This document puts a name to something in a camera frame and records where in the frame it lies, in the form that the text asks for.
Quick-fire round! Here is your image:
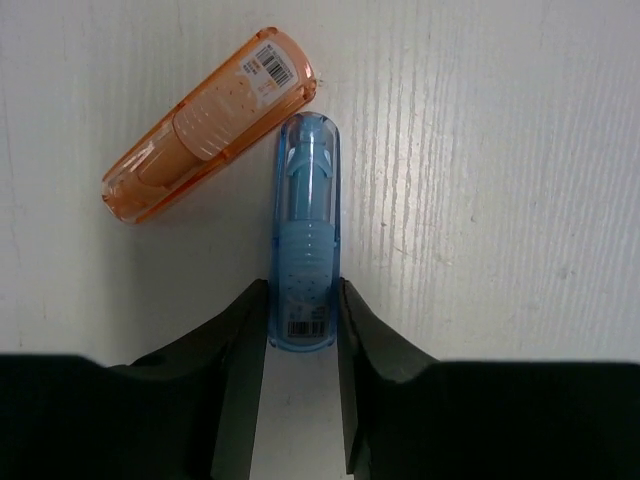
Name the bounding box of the orange correction tape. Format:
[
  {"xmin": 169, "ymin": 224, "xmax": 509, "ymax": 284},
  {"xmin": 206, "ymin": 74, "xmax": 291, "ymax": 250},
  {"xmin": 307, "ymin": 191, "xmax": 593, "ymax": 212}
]
[{"xmin": 101, "ymin": 27, "xmax": 317, "ymax": 224}]

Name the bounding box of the blue correction tape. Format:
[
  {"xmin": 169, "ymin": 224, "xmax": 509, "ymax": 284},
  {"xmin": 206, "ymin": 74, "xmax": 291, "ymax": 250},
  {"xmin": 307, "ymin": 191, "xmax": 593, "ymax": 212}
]
[{"xmin": 268, "ymin": 112, "xmax": 341, "ymax": 353}]

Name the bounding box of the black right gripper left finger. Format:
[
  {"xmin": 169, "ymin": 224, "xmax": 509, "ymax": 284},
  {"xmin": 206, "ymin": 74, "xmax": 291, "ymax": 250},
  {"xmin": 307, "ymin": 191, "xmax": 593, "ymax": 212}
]
[{"xmin": 1, "ymin": 280, "xmax": 268, "ymax": 479}]

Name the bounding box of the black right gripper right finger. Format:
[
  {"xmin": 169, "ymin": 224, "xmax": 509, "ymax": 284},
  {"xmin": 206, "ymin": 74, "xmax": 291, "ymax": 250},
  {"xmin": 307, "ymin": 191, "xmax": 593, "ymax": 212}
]
[{"xmin": 337, "ymin": 281, "xmax": 639, "ymax": 479}]

